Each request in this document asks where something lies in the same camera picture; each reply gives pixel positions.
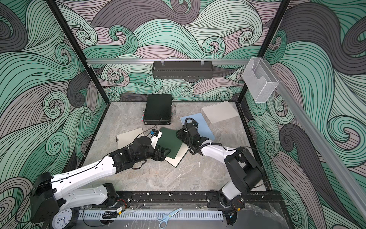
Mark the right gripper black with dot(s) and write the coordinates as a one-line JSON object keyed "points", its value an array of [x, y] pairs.
{"points": [[180, 134]]}

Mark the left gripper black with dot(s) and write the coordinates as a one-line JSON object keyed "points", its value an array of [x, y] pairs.
{"points": [[161, 157]]}

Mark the dark green spiral notebook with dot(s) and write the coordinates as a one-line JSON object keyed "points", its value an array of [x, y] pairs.
{"points": [[170, 141]]}

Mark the torn lined paper page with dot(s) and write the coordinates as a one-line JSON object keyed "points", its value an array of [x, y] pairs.
{"points": [[220, 112]]}

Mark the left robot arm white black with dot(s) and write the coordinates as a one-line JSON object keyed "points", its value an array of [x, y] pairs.
{"points": [[52, 194]]}

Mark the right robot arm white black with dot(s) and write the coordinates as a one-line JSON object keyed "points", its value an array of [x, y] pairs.
{"points": [[244, 170]]}

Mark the black hard case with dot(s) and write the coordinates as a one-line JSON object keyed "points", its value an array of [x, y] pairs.
{"points": [[158, 110]]}

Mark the beige spiral notebook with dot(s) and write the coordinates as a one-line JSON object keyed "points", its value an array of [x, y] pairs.
{"points": [[124, 139]]}

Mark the light blue scissors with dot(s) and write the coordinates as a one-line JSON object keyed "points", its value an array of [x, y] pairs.
{"points": [[164, 218]]}

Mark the round analog clock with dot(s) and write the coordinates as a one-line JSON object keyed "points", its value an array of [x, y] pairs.
{"points": [[62, 219]]}

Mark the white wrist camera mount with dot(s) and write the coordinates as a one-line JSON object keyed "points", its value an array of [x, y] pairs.
{"points": [[154, 136]]}

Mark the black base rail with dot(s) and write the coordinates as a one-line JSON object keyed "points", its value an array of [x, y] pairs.
{"points": [[210, 199]]}

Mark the black wall tray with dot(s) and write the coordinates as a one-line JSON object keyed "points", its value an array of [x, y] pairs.
{"points": [[182, 70]]}

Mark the clear plastic wall holder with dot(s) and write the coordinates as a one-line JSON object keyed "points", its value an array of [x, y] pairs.
{"points": [[260, 79]]}

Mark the white slotted cable duct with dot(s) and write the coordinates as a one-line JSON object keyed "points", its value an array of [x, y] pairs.
{"points": [[154, 215]]}

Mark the aluminium rail back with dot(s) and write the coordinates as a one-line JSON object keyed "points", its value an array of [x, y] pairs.
{"points": [[128, 61]]}

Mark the aluminium rail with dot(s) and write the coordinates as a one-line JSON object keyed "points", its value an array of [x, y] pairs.
{"points": [[128, 61], [290, 89]]}

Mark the aluminium rail right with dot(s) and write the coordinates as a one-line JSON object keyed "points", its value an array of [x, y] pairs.
{"points": [[290, 89]]}

